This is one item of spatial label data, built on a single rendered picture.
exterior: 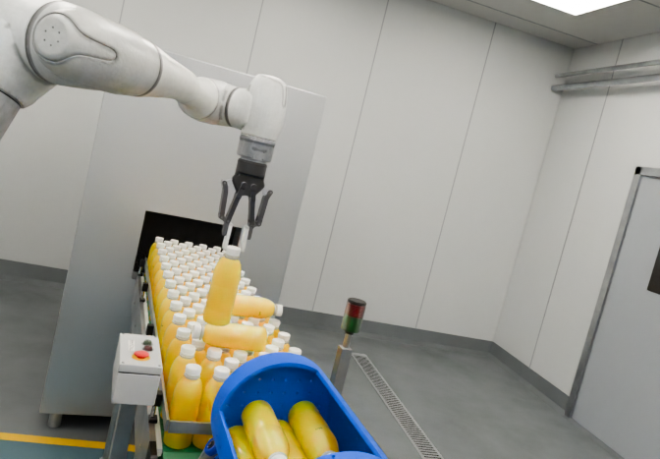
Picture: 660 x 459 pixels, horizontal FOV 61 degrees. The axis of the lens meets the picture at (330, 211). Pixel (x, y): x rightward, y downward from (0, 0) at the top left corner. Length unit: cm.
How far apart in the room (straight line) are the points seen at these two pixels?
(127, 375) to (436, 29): 498
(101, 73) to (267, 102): 55
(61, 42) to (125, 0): 458
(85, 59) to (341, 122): 471
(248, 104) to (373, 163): 429
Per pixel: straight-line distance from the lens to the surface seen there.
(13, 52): 102
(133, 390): 149
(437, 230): 598
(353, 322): 183
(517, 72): 629
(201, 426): 151
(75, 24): 91
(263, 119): 138
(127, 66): 95
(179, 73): 108
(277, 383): 134
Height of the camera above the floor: 168
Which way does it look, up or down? 5 degrees down
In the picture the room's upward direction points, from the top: 14 degrees clockwise
